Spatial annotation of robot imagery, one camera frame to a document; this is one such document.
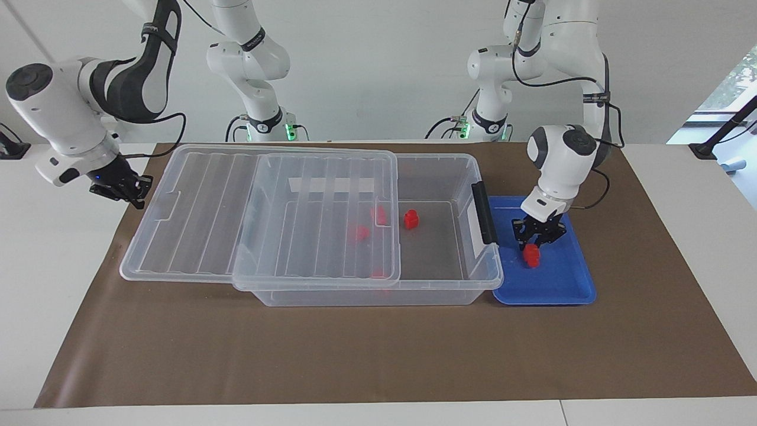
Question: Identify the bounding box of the clear ribbed plastic lid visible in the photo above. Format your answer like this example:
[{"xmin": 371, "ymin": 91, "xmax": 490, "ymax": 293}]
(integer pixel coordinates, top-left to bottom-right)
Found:
[{"xmin": 119, "ymin": 144, "xmax": 402, "ymax": 291}]

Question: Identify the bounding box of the blue plastic tray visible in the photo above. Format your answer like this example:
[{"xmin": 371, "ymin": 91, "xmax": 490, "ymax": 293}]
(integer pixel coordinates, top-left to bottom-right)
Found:
[{"xmin": 488, "ymin": 196, "xmax": 597, "ymax": 306}]

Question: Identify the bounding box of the clear plastic storage box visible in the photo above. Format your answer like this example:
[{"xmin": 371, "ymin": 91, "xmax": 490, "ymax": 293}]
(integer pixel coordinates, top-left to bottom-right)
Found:
[{"xmin": 232, "ymin": 153, "xmax": 503, "ymax": 307}]

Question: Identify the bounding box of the black angled stand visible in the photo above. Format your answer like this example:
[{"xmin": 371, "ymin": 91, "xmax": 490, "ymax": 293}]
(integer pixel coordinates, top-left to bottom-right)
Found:
[{"xmin": 689, "ymin": 95, "xmax": 757, "ymax": 160}]

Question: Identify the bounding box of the brown paper table mat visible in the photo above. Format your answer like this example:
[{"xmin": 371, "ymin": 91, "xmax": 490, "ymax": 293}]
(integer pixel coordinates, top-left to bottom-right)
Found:
[{"xmin": 34, "ymin": 142, "xmax": 757, "ymax": 409}]

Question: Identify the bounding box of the window with greenery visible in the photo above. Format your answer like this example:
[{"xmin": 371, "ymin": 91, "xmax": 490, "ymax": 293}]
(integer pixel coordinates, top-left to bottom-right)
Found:
[{"xmin": 695, "ymin": 44, "xmax": 757, "ymax": 113}]

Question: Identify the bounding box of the black box latch handle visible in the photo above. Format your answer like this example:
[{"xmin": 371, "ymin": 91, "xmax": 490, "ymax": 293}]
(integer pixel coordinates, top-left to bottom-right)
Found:
[{"xmin": 471, "ymin": 181, "xmax": 499, "ymax": 246}]

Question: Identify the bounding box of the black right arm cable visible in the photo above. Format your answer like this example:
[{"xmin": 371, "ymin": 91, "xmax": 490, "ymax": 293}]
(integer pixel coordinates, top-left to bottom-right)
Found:
[{"xmin": 118, "ymin": 0, "xmax": 231, "ymax": 159}]

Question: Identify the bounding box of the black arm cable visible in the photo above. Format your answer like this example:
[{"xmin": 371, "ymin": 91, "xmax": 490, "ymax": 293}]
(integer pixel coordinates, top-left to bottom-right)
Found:
[
  {"xmin": 118, "ymin": 0, "xmax": 231, "ymax": 159},
  {"xmin": 512, "ymin": 0, "xmax": 626, "ymax": 209}
]

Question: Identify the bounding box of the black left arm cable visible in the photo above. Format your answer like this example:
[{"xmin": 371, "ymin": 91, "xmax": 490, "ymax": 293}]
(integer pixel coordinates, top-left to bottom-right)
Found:
[{"xmin": 512, "ymin": 0, "xmax": 626, "ymax": 209}]

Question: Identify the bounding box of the black base cable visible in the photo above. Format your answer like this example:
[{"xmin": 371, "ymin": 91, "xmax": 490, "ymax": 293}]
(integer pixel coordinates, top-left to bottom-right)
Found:
[
  {"xmin": 426, "ymin": 89, "xmax": 475, "ymax": 140},
  {"xmin": 227, "ymin": 114, "xmax": 250, "ymax": 143}
]

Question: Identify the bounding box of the black clamp mount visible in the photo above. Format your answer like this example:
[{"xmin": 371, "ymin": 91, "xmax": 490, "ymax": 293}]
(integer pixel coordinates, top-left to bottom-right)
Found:
[{"xmin": 0, "ymin": 123, "xmax": 31, "ymax": 160}]

